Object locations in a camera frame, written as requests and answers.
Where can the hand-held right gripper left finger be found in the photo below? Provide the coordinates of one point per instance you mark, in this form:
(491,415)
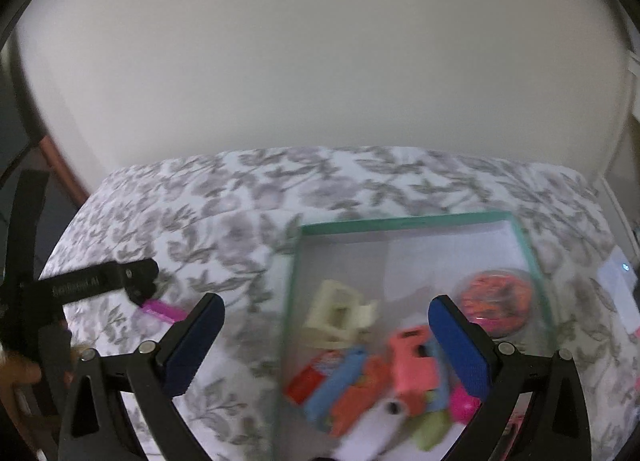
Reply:
(192,346)

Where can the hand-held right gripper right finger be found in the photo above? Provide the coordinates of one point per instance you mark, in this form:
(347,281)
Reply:
(462,351)

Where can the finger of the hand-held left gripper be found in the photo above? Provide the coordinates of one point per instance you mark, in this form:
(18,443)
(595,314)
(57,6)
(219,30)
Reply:
(30,226)
(135,278)

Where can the magenta plastic toy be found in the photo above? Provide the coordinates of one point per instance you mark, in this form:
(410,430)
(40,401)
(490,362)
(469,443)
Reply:
(162,310)

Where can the pink brown dog toy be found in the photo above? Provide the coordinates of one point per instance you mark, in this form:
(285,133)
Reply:
(462,406)

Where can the pink round case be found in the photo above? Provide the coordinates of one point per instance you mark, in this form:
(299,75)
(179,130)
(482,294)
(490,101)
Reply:
(495,301)

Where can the green plastic toy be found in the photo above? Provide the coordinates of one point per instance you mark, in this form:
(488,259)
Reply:
(430,428)

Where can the teal shallow box tray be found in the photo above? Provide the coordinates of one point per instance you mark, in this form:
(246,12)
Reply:
(425,251)

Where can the orange plastic toy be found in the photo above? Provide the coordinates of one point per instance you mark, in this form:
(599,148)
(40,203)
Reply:
(360,396)

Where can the white watch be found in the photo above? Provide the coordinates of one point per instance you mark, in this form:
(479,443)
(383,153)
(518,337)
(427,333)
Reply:
(375,431)

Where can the orange glue bottle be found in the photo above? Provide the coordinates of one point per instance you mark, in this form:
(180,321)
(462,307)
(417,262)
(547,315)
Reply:
(312,378)

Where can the pale yellow hair clip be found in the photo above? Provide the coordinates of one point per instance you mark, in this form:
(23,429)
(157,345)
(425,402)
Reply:
(340,311)

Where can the person's left hand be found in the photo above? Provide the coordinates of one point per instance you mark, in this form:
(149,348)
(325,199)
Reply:
(20,368)

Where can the grey floral blanket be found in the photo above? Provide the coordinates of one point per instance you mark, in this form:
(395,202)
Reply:
(200,201)

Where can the white rectangular device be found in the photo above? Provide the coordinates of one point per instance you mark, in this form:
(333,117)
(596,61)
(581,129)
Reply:
(622,286)

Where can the brown wooden bed frame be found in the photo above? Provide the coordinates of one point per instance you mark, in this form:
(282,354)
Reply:
(65,166)

